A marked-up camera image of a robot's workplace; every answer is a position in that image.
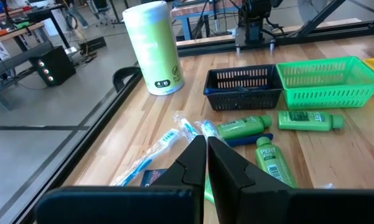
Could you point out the blue steel frame workbench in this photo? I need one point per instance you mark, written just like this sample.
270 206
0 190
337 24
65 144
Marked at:
193 12

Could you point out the wood top desk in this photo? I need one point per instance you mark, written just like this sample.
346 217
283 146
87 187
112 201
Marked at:
18 31

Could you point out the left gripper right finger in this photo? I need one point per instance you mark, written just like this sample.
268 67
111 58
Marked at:
267 205

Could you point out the green white wipes canister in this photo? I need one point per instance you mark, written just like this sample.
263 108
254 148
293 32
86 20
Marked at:
152 46

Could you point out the dark blue DSC tube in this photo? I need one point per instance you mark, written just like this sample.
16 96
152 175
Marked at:
154 177

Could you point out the green slotted plastic basket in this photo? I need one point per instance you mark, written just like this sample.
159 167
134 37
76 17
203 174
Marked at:
326 93

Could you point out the black slotted plastic basket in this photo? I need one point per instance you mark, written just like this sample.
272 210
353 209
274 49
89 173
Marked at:
242 102

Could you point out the black box with red lights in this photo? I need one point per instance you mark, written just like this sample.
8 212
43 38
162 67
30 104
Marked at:
51 67

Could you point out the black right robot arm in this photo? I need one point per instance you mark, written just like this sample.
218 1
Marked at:
255 21

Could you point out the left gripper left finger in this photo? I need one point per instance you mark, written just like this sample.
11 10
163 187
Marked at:
174 205

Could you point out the person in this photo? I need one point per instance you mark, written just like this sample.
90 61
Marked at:
77 14

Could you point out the office chair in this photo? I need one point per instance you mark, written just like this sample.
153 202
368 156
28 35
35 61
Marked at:
101 9

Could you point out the black aluminium rig frame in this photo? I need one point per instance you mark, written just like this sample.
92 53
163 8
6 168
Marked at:
314 35

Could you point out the wrapped blue white toothbrush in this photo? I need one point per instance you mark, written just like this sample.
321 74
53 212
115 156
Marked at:
149 155
207 127
186 127

